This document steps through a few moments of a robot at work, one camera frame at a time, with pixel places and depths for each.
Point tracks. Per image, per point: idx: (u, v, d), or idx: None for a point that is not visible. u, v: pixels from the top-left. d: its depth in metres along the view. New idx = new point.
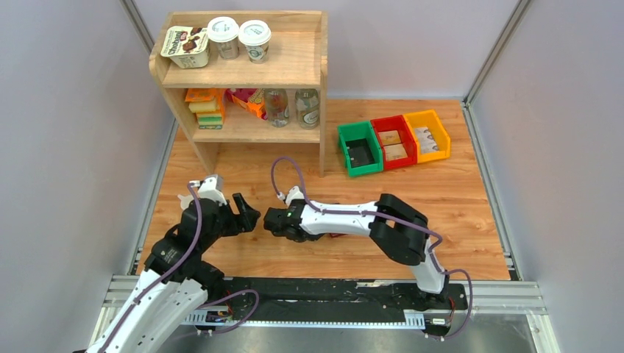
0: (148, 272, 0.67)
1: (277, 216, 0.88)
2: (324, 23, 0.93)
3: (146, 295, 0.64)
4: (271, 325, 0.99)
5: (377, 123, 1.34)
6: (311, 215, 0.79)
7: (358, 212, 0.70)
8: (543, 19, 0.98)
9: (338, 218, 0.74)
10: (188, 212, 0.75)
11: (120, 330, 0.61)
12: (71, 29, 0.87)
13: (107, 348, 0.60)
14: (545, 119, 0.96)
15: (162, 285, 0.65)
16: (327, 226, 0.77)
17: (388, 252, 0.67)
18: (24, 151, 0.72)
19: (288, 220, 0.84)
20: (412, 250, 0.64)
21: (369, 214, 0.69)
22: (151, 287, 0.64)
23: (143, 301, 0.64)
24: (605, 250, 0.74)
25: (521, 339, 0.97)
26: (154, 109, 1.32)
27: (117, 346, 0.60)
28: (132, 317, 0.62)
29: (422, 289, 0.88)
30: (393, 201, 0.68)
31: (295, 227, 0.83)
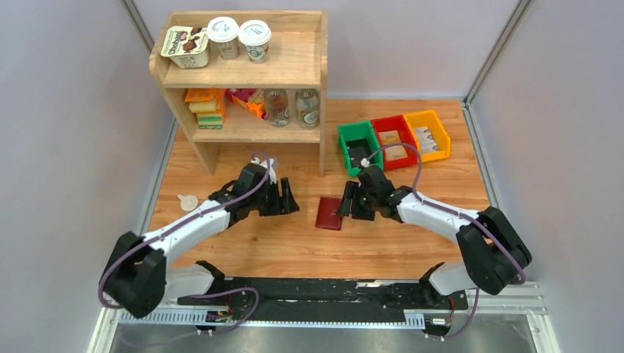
0: (210, 201, 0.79)
1: (380, 183, 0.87)
2: (324, 23, 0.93)
3: (209, 213, 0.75)
4: (271, 325, 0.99)
5: (378, 123, 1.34)
6: (410, 201, 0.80)
7: (457, 213, 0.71)
8: (543, 19, 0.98)
9: (435, 213, 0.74)
10: (246, 168, 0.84)
11: (179, 229, 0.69)
12: (71, 29, 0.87)
13: (166, 237, 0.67)
14: (545, 119, 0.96)
15: (224, 211, 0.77)
16: (422, 217, 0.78)
17: (468, 267, 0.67)
18: (24, 150, 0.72)
19: (388, 198, 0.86)
20: (495, 275, 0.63)
21: (466, 218, 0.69)
22: (215, 209, 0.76)
23: (205, 216, 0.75)
24: (605, 249, 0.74)
25: (522, 340, 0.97)
26: (154, 109, 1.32)
27: (176, 238, 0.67)
28: (193, 223, 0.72)
29: (432, 279, 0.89)
30: (500, 217, 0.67)
31: (392, 208, 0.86)
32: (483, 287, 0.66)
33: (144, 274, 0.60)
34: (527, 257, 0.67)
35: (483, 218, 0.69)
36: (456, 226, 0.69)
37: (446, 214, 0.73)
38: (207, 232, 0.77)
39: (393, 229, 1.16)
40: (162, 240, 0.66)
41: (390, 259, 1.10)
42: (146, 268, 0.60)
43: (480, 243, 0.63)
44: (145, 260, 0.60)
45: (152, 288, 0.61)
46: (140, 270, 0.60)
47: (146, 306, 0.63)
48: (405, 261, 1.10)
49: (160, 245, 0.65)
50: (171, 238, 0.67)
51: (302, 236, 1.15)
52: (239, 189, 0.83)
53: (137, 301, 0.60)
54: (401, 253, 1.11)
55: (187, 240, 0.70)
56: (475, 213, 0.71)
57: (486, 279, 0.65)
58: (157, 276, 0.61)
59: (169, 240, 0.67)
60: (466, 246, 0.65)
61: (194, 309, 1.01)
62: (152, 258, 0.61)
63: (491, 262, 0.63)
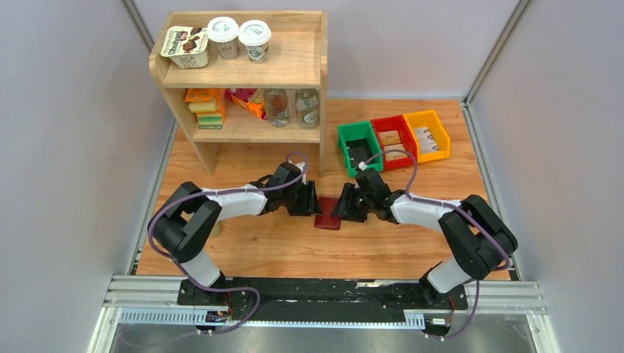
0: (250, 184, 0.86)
1: (377, 187, 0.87)
2: (324, 23, 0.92)
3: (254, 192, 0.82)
4: (271, 325, 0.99)
5: (378, 123, 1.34)
6: (399, 199, 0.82)
7: (441, 204, 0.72)
8: (543, 19, 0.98)
9: (421, 207, 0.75)
10: (282, 164, 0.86)
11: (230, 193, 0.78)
12: (71, 29, 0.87)
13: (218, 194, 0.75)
14: (544, 119, 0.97)
15: (263, 197, 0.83)
16: (410, 212, 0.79)
17: (455, 254, 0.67)
18: (23, 151, 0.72)
19: (384, 201, 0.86)
20: (480, 259, 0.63)
21: (449, 207, 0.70)
22: (257, 190, 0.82)
23: (249, 193, 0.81)
24: (605, 249, 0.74)
25: (521, 340, 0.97)
26: (154, 109, 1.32)
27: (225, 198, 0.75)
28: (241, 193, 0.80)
29: (430, 279, 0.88)
30: (480, 203, 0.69)
31: (388, 210, 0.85)
32: (471, 274, 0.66)
33: (201, 219, 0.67)
34: (513, 243, 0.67)
35: (466, 206, 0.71)
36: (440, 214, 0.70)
37: (431, 206, 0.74)
38: (246, 209, 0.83)
39: (393, 229, 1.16)
40: (215, 195, 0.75)
41: (389, 259, 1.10)
42: (204, 214, 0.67)
43: (461, 226, 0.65)
44: (204, 206, 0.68)
45: (201, 235, 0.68)
46: (198, 214, 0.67)
47: (188, 253, 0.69)
48: (405, 261, 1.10)
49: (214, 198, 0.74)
50: (223, 198, 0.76)
51: (302, 236, 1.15)
52: (271, 182, 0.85)
53: (188, 242, 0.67)
54: (400, 253, 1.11)
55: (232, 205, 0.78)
56: (458, 203, 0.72)
57: (472, 264, 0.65)
58: (209, 225, 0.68)
59: (221, 198, 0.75)
60: (448, 231, 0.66)
61: (194, 309, 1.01)
62: (210, 207, 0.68)
63: (474, 246, 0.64)
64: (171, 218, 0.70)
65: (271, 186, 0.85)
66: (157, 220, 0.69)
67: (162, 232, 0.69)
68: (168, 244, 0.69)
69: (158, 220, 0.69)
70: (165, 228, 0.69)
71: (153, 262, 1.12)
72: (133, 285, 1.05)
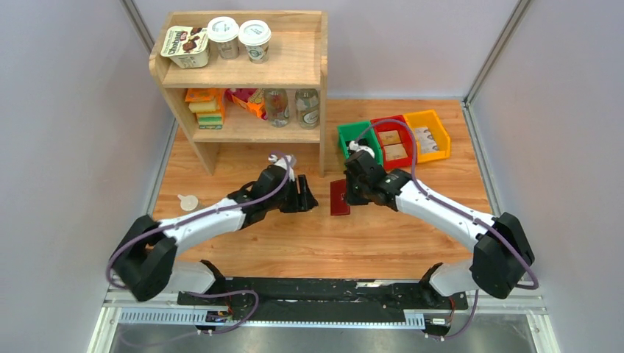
0: (228, 199, 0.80)
1: (369, 168, 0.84)
2: (324, 23, 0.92)
3: (225, 212, 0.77)
4: (271, 325, 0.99)
5: (378, 123, 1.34)
6: (413, 193, 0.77)
7: (471, 218, 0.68)
8: (543, 19, 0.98)
9: (446, 214, 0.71)
10: (266, 170, 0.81)
11: (195, 220, 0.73)
12: (71, 29, 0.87)
13: (180, 226, 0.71)
14: (545, 119, 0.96)
15: (239, 212, 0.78)
16: (424, 212, 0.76)
17: (478, 273, 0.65)
18: (23, 151, 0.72)
19: (383, 183, 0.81)
20: (505, 283, 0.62)
21: (480, 224, 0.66)
22: (231, 208, 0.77)
23: (220, 214, 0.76)
24: (605, 249, 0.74)
25: (521, 339, 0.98)
26: (154, 109, 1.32)
27: (190, 229, 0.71)
28: (208, 218, 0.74)
29: (433, 284, 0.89)
30: (513, 224, 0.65)
31: (386, 194, 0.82)
32: (488, 292, 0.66)
33: (154, 259, 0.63)
34: (531, 259, 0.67)
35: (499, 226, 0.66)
36: (472, 233, 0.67)
37: (458, 216, 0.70)
38: (219, 229, 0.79)
39: (393, 229, 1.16)
40: (176, 229, 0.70)
41: (390, 259, 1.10)
42: (158, 254, 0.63)
43: (498, 254, 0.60)
44: (158, 245, 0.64)
45: (159, 274, 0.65)
46: (152, 254, 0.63)
47: (149, 292, 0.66)
48: (405, 261, 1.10)
49: (173, 234, 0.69)
50: (185, 229, 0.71)
51: (302, 236, 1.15)
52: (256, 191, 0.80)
53: (143, 282, 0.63)
54: (401, 253, 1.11)
55: (199, 233, 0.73)
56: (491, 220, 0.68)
57: (494, 286, 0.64)
58: (164, 263, 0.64)
59: (183, 229, 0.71)
60: (484, 258, 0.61)
61: (194, 309, 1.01)
62: (165, 245, 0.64)
63: (504, 271, 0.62)
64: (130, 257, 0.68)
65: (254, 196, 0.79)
66: (116, 258, 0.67)
67: (124, 268, 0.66)
68: (127, 282, 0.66)
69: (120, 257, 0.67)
70: (125, 265, 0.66)
71: None
72: None
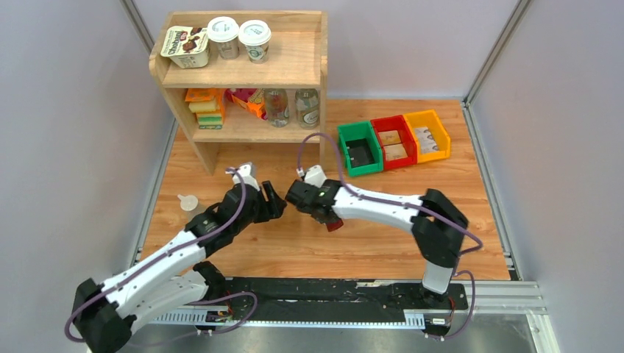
0: (186, 232, 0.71)
1: (304, 192, 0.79)
2: (324, 23, 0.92)
3: (179, 251, 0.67)
4: (271, 325, 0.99)
5: (377, 123, 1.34)
6: (346, 198, 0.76)
7: (401, 204, 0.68)
8: (543, 19, 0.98)
9: (378, 207, 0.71)
10: (230, 192, 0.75)
11: (142, 273, 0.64)
12: (71, 29, 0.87)
13: (125, 284, 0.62)
14: (545, 119, 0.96)
15: (196, 248, 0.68)
16: (363, 212, 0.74)
17: (425, 251, 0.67)
18: (23, 150, 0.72)
19: (319, 198, 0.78)
20: (451, 252, 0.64)
21: (411, 207, 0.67)
22: (186, 245, 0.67)
23: (174, 256, 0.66)
24: (605, 249, 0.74)
25: (522, 340, 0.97)
26: (154, 109, 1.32)
27: (135, 287, 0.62)
28: (160, 265, 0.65)
29: (427, 287, 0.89)
30: (438, 197, 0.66)
31: (326, 208, 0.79)
32: (441, 263, 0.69)
33: (96, 329, 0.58)
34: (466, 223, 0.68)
35: (426, 202, 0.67)
36: (405, 218, 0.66)
37: (389, 205, 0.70)
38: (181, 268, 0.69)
39: (393, 229, 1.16)
40: (120, 290, 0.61)
41: (390, 259, 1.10)
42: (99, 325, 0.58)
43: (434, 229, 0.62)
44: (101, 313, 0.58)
45: (112, 335, 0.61)
46: (94, 324, 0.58)
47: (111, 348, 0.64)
48: (405, 261, 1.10)
49: (116, 298, 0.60)
50: (131, 286, 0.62)
51: (302, 236, 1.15)
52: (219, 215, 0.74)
53: (98, 348, 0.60)
54: (401, 253, 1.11)
55: (151, 284, 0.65)
56: (418, 199, 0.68)
57: (444, 257, 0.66)
58: (111, 329, 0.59)
59: (129, 288, 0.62)
60: (422, 235, 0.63)
61: (194, 309, 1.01)
62: (107, 312, 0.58)
63: (446, 243, 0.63)
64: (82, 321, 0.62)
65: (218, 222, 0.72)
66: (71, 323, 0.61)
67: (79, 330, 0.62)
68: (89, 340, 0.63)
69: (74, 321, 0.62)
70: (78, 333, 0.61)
71: None
72: None
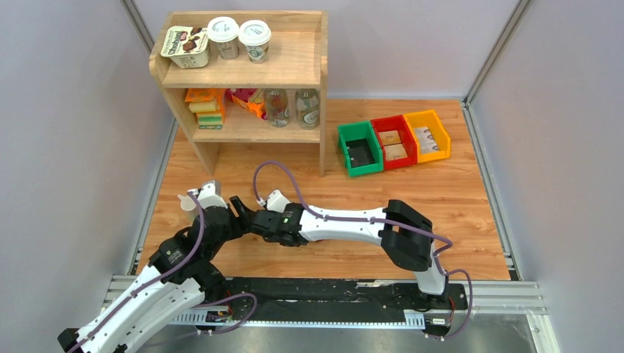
0: (150, 268, 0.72)
1: (268, 220, 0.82)
2: (324, 23, 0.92)
3: (143, 291, 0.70)
4: (271, 325, 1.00)
5: (378, 123, 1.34)
6: (311, 220, 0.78)
7: (367, 219, 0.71)
8: (543, 19, 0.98)
9: (344, 225, 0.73)
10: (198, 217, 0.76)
11: (110, 319, 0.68)
12: (71, 29, 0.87)
13: (96, 334, 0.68)
14: (545, 119, 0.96)
15: (160, 284, 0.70)
16: (331, 232, 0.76)
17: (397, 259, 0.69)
18: (24, 150, 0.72)
19: (283, 226, 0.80)
20: (419, 257, 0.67)
21: (377, 221, 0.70)
22: (149, 284, 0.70)
23: (139, 296, 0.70)
24: (605, 249, 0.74)
25: (522, 339, 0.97)
26: (154, 109, 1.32)
27: (105, 334, 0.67)
28: (126, 307, 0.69)
29: (425, 291, 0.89)
30: (402, 207, 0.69)
31: (292, 234, 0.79)
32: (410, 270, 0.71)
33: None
34: (429, 224, 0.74)
35: (390, 212, 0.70)
36: (374, 232, 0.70)
37: (357, 221, 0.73)
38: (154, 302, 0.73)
39: None
40: (93, 338, 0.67)
41: (390, 259, 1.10)
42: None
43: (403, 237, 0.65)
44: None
45: None
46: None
47: None
48: None
49: (90, 348, 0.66)
50: (104, 333, 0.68)
51: None
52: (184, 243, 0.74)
53: None
54: None
55: (123, 326, 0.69)
56: (383, 212, 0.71)
57: (414, 264, 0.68)
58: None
59: (100, 336, 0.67)
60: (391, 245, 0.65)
61: (195, 310, 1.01)
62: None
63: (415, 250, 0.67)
64: None
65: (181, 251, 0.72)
66: None
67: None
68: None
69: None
70: None
71: None
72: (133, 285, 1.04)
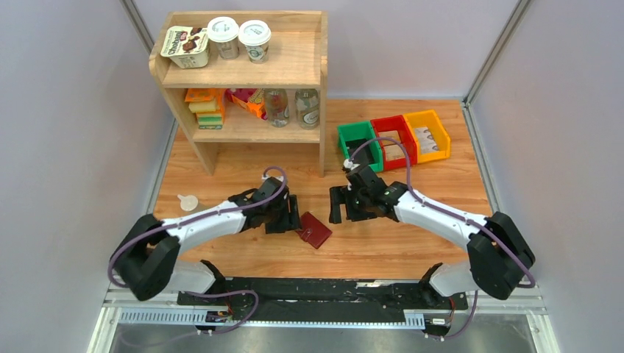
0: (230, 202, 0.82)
1: (371, 182, 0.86)
2: (324, 23, 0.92)
3: (226, 213, 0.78)
4: (271, 325, 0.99)
5: (378, 123, 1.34)
6: (409, 201, 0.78)
7: (463, 219, 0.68)
8: (543, 18, 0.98)
9: (439, 218, 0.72)
10: (270, 179, 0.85)
11: (198, 220, 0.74)
12: (71, 29, 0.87)
13: (183, 226, 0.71)
14: (545, 119, 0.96)
15: (240, 215, 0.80)
16: (422, 220, 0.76)
17: (477, 274, 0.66)
18: (24, 151, 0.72)
19: (381, 196, 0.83)
20: (504, 281, 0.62)
21: (473, 225, 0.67)
22: (232, 209, 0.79)
23: (222, 215, 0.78)
24: (605, 249, 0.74)
25: (522, 339, 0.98)
26: (154, 109, 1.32)
27: (192, 229, 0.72)
28: (210, 218, 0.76)
29: (432, 283, 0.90)
30: (507, 223, 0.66)
31: (387, 206, 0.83)
32: (491, 293, 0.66)
33: (158, 257, 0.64)
34: (531, 259, 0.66)
35: (491, 223, 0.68)
36: (465, 233, 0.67)
37: (451, 219, 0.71)
38: (219, 232, 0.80)
39: (394, 229, 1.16)
40: (179, 228, 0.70)
41: (389, 259, 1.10)
42: (161, 253, 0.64)
43: (493, 251, 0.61)
44: (161, 243, 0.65)
45: (161, 273, 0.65)
46: (155, 253, 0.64)
47: (149, 290, 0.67)
48: (405, 261, 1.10)
49: (176, 233, 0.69)
50: (187, 228, 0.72)
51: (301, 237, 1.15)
52: (257, 196, 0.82)
53: (145, 282, 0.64)
54: (401, 254, 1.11)
55: (203, 233, 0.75)
56: (483, 220, 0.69)
57: (495, 286, 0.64)
58: (166, 262, 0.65)
59: (185, 229, 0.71)
60: (479, 257, 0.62)
61: (194, 309, 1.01)
62: (168, 243, 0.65)
63: (500, 268, 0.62)
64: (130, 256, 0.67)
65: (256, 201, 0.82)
66: (120, 256, 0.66)
67: (123, 268, 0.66)
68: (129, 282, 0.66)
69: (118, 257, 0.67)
70: (126, 265, 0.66)
71: None
72: None
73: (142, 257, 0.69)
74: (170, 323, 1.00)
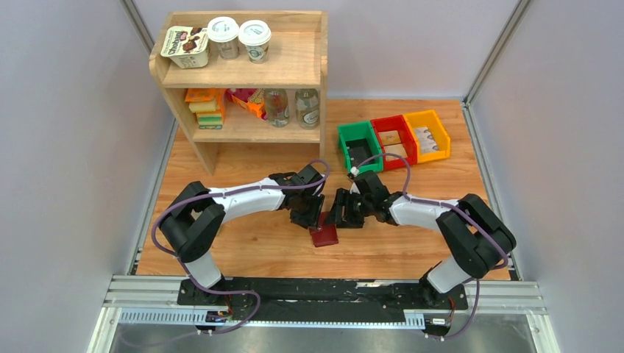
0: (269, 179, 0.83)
1: (375, 187, 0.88)
2: (324, 23, 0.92)
3: (267, 190, 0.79)
4: (271, 325, 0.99)
5: (378, 123, 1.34)
6: (402, 201, 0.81)
7: (438, 203, 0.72)
8: (543, 19, 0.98)
9: (420, 207, 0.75)
10: (311, 165, 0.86)
11: (241, 193, 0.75)
12: (71, 29, 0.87)
13: (227, 195, 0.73)
14: (545, 119, 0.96)
15: (279, 194, 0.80)
16: (410, 214, 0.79)
17: (455, 254, 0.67)
18: (23, 151, 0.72)
19: (383, 202, 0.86)
20: (478, 257, 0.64)
21: (447, 207, 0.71)
22: (274, 187, 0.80)
23: (264, 191, 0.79)
24: (605, 249, 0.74)
25: (521, 340, 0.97)
26: (154, 109, 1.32)
27: (235, 200, 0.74)
28: (250, 193, 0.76)
29: (430, 279, 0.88)
30: (478, 203, 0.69)
31: (386, 212, 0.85)
32: (470, 273, 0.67)
33: (204, 222, 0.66)
34: (510, 240, 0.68)
35: (464, 204, 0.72)
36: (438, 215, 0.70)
37: (428, 206, 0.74)
38: (259, 207, 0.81)
39: (394, 229, 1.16)
40: (224, 198, 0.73)
41: (389, 259, 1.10)
42: (207, 218, 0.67)
43: (460, 224, 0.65)
44: (207, 209, 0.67)
45: (204, 239, 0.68)
46: (201, 218, 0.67)
47: (190, 254, 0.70)
48: (405, 261, 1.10)
49: (220, 201, 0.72)
50: (232, 198, 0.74)
51: (301, 236, 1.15)
52: (296, 180, 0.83)
53: (188, 245, 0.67)
54: (401, 254, 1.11)
55: (244, 206, 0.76)
56: (455, 201, 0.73)
57: (471, 264, 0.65)
58: (211, 229, 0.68)
59: (229, 200, 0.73)
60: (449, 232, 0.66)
61: (194, 309, 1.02)
62: (214, 211, 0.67)
63: (473, 245, 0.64)
64: (176, 218, 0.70)
65: (295, 184, 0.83)
66: (166, 218, 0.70)
67: (170, 230, 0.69)
68: (174, 244, 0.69)
69: (165, 219, 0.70)
70: (170, 229, 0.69)
71: (153, 262, 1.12)
72: (133, 285, 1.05)
73: (187, 221, 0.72)
74: (171, 323, 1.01)
